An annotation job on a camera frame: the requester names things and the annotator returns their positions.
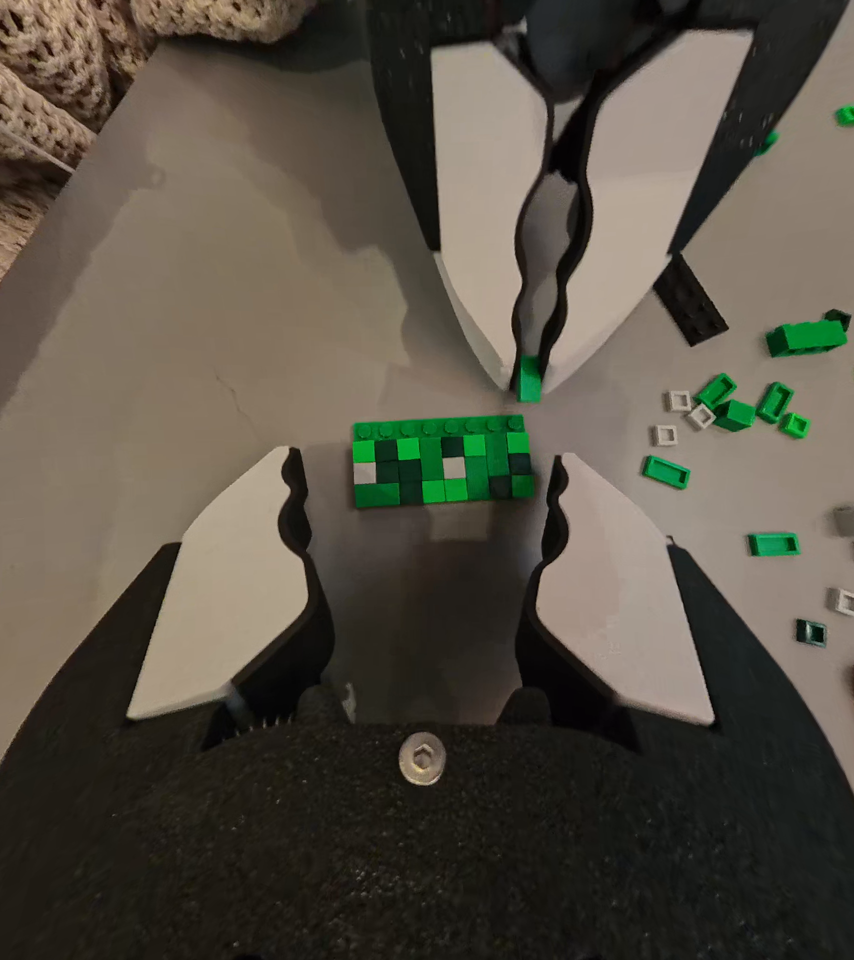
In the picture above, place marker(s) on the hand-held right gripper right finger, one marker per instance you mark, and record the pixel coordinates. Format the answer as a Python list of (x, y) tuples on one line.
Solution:
[(614, 600)]

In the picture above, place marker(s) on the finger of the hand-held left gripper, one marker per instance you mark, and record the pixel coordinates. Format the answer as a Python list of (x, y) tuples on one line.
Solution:
[(644, 187), (479, 187)]

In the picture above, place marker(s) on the beige knit sweater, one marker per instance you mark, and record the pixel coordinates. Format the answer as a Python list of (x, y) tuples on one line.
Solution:
[(22, 97)]

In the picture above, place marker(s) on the lego pieces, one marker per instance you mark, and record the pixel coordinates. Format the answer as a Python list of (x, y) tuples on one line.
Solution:
[(802, 337)]

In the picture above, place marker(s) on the small green lego tile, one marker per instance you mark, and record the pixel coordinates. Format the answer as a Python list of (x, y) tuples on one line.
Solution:
[(528, 382)]

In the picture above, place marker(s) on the black lego plate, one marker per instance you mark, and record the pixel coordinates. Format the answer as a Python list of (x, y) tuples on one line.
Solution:
[(693, 311)]

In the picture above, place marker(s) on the green mosaic lego plate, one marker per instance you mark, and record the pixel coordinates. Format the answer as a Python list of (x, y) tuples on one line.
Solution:
[(442, 469)]

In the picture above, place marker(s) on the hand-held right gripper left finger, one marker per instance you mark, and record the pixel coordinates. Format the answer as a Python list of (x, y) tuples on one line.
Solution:
[(224, 600)]

